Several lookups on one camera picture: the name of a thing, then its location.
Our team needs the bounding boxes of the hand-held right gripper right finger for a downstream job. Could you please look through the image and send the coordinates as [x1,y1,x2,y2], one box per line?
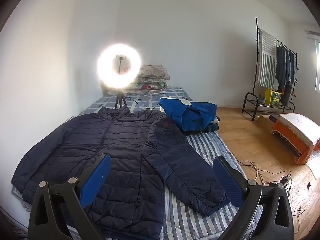
[213,156,295,240]

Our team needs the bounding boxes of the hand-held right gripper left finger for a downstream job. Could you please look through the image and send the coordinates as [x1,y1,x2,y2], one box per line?
[28,154,112,240]

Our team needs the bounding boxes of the navy puffer jacket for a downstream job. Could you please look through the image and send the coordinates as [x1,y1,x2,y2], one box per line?
[11,106,230,240]

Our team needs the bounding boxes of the dark folded clothes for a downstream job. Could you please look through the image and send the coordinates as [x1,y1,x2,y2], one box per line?
[200,116,221,133]

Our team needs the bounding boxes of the dark hanging clothes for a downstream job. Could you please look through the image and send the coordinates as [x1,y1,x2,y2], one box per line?
[275,45,298,107]

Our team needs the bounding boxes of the black metal clothes rack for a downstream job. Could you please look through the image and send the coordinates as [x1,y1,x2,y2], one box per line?
[241,17,300,122]

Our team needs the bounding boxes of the blue striped pillow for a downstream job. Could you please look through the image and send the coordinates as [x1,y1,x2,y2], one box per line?
[11,130,263,240]

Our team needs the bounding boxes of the orange box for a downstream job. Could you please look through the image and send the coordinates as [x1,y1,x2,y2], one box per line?
[272,114,320,165]

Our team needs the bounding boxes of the bright blue jacket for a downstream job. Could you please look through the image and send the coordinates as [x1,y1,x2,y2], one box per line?
[159,97,217,132]

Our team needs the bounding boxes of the black tripod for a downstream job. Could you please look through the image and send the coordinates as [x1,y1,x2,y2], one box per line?
[114,89,131,110]

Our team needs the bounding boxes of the beige cloth cover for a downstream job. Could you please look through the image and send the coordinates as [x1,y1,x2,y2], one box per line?
[276,114,320,153]

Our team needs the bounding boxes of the yellow crate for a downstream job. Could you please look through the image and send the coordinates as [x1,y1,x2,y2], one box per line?
[264,88,282,107]

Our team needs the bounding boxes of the blue checked bed sheet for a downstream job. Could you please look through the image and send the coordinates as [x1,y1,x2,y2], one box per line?
[80,86,195,117]

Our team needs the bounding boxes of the folded floral quilt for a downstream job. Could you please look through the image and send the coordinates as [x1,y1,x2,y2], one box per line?
[127,64,171,95]

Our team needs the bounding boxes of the black phone holder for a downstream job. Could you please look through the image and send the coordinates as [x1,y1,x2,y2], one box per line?
[116,54,126,75]

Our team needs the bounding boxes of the striped hanging towel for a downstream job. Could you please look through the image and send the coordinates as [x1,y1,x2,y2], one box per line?
[257,29,278,88]

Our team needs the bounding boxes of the window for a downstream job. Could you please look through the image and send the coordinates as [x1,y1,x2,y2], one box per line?
[315,39,320,92]

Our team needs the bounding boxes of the black floor cable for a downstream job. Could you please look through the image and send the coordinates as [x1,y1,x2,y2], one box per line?
[236,160,293,188]

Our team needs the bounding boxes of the black ring light cable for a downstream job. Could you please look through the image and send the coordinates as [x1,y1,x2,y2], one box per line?
[124,96,165,112]

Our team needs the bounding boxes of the round ring light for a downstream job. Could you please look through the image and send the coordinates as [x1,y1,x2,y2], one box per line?
[97,44,142,90]

